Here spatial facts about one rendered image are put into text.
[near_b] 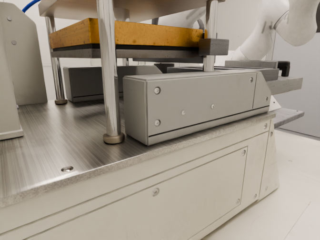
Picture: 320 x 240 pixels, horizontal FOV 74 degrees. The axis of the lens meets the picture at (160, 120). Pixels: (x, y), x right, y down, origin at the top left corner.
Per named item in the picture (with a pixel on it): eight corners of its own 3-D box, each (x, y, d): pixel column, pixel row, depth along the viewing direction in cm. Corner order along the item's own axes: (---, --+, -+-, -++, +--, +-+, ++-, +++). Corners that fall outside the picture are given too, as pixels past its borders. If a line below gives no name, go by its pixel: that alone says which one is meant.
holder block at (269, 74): (234, 85, 39) (235, 71, 39) (166, 77, 55) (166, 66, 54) (277, 79, 49) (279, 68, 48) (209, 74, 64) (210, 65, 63)
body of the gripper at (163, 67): (169, 63, 72) (169, 90, 74) (177, 62, 79) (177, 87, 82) (149, 63, 75) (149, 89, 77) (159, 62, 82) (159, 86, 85)
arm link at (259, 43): (237, 34, 105) (281, -16, 87) (262, 61, 100) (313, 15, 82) (225, 34, 98) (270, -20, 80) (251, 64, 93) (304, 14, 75)
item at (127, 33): (91, 58, 23) (82, -48, 20) (50, 57, 40) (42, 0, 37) (202, 57, 32) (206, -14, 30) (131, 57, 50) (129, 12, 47)
